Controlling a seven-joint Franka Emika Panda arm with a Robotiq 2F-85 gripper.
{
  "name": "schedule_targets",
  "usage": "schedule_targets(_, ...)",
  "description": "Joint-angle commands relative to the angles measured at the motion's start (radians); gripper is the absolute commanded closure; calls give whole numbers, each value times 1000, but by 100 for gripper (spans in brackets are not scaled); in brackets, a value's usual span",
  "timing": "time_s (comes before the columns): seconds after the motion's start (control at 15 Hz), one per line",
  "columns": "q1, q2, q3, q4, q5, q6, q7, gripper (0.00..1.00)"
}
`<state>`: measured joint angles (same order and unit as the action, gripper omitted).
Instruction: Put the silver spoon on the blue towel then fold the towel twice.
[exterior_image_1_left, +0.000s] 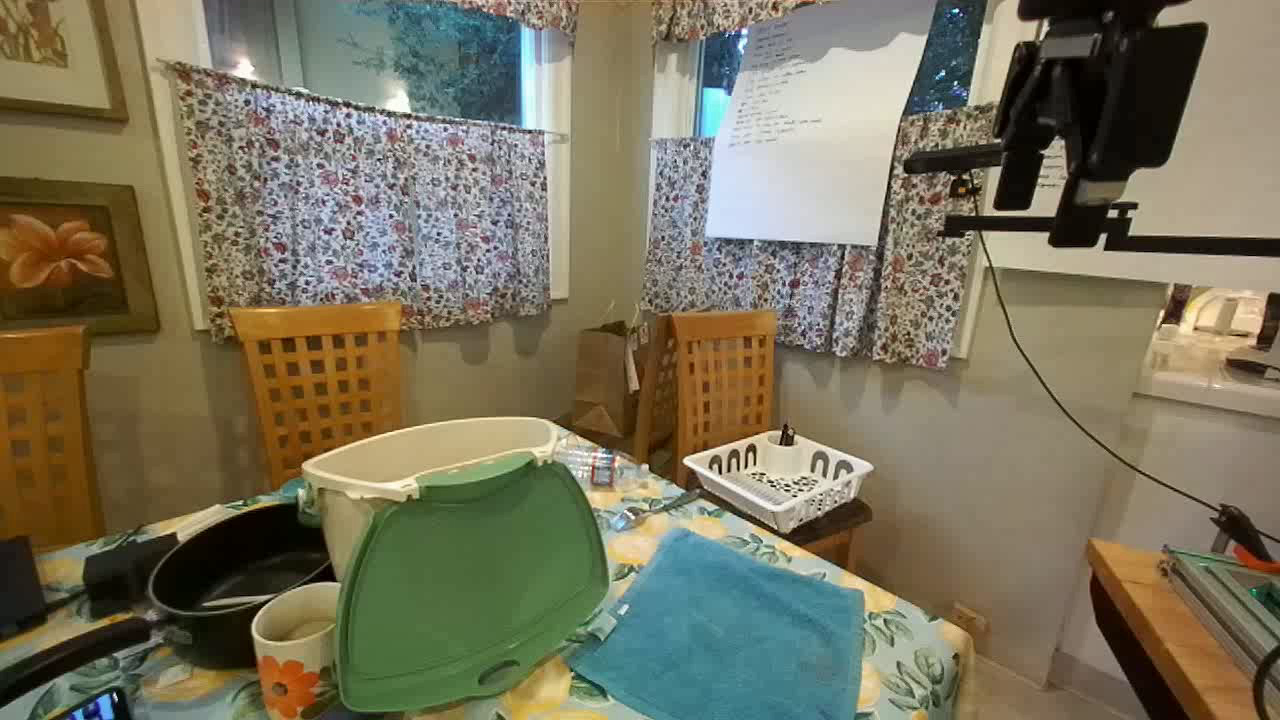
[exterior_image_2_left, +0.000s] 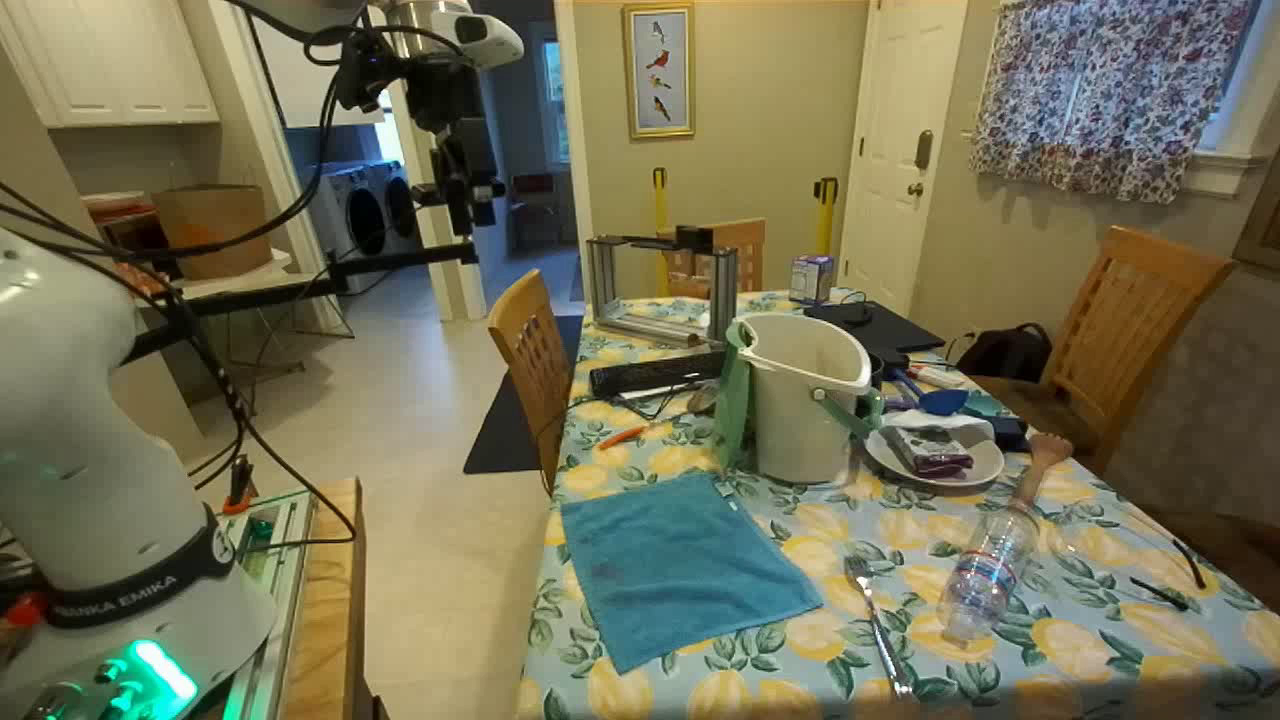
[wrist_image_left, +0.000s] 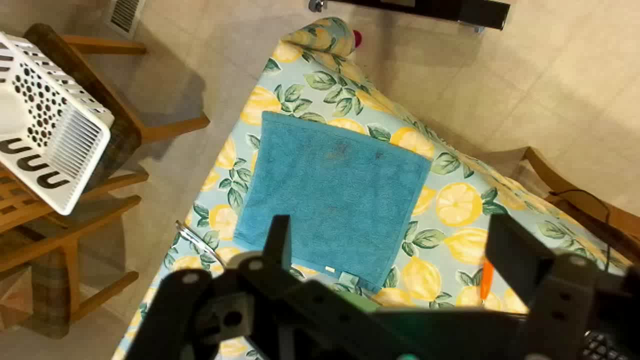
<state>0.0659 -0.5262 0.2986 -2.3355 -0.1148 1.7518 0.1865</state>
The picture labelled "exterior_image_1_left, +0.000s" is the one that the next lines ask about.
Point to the blue towel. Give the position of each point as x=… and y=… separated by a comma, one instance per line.
x=710, y=633

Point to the brown paper bag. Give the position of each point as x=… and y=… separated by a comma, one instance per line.
x=608, y=376

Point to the wooden chair near corner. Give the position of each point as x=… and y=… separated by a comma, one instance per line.
x=705, y=376

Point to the white dish rack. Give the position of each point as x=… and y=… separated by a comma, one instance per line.
x=776, y=477

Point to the green bin lid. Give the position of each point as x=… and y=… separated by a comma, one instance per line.
x=468, y=585

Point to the white paper sheet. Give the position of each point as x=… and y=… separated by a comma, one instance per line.
x=808, y=125

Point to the floral curtain right window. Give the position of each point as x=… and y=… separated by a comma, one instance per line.
x=892, y=298

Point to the floral curtain window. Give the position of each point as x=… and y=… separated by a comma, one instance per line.
x=323, y=203
x=892, y=298

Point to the white plastic bin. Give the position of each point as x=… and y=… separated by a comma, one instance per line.
x=362, y=477

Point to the wooden chair by window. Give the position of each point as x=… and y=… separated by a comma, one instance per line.
x=323, y=372

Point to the floral curtain left window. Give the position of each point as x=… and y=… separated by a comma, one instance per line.
x=323, y=203

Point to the floral ceramic mug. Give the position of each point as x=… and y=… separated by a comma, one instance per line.
x=295, y=641

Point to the black cast iron pan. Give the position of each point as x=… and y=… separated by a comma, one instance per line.
x=203, y=596

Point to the black wallet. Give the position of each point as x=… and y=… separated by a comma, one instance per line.
x=116, y=577

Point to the flower painting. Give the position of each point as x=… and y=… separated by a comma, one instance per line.
x=75, y=253

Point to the wooden chair at left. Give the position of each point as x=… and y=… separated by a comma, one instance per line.
x=44, y=454

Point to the wooden side table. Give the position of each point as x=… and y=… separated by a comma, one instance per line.
x=1193, y=633

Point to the upper framed picture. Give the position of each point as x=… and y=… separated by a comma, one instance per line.
x=56, y=63

